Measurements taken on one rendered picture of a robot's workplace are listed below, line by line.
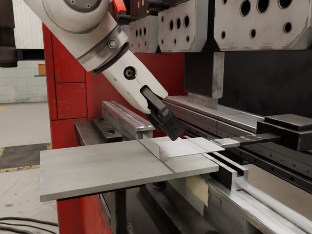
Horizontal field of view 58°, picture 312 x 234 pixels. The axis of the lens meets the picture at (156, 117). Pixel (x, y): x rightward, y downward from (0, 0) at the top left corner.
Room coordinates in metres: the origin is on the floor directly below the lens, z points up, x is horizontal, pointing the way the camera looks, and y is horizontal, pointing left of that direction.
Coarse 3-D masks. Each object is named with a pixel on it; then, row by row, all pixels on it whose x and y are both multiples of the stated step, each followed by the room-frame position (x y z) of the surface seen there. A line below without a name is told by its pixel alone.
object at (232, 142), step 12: (264, 120) 0.62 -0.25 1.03; (276, 120) 0.59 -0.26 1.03; (288, 120) 0.58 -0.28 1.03; (300, 120) 0.58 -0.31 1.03; (264, 132) 0.61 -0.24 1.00; (276, 132) 0.57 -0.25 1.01; (288, 132) 0.54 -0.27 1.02; (300, 132) 0.53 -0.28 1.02; (216, 144) 0.52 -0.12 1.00; (228, 144) 0.51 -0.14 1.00; (240, 144) 0.52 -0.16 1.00; (288, 144) 0.54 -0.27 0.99; (300, 144) 0.52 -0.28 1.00
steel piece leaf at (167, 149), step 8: (144, 136) 0.51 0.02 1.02; (144, 144) 0.51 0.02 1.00; (152, 144) 0.47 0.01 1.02; (160, 144) 0.52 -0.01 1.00; (168, 144) 0.52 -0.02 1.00; (176, 144) 0.52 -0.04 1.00; (184, 144) 0.52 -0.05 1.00; (192, 144) 0.52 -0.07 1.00; (152, 152) 0.47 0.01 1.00; (160, 152) 0.47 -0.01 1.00; (168, 152) 0.47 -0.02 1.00; (176, 152) 0.47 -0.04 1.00; (184, 152) 0.47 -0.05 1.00; (192, 152) 0.47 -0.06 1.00; (200, 152) 0.47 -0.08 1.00
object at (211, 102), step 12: (192, 60) 0.52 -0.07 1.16; (204, 60) 0.48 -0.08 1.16; (216, 60) 0.46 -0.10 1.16; (192, 72) 0.52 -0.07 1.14; (204, 72) 0.48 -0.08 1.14; (216, 72) 0.46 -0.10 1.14; (192, 84) 0.52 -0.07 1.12; (204, 84) 0.48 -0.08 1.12; (216, 84) 0.46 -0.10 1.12; (192, 96) 0.54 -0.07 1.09; (204, 96) 0.48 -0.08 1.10; (216, 96) 0.46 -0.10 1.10; (216, 108) 0.46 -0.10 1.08
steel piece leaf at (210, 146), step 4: (192, 140) 0.54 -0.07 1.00; (196, 140) 0.54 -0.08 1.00; (200, 140) 0.54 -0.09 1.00; (204, 140) 0.54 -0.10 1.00; (196, 144) 0.52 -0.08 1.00; (200, 144) 0.52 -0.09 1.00; (204, 144) 0.52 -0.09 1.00; (208, 144) 0.52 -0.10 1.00; (212, 144) 0.52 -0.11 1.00; (204, 148) 0.49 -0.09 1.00; (208, 148) 0.49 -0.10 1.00; (212, 148) 0.49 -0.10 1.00; (216, 148) 0.49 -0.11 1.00; (220, 148) 0.49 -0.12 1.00
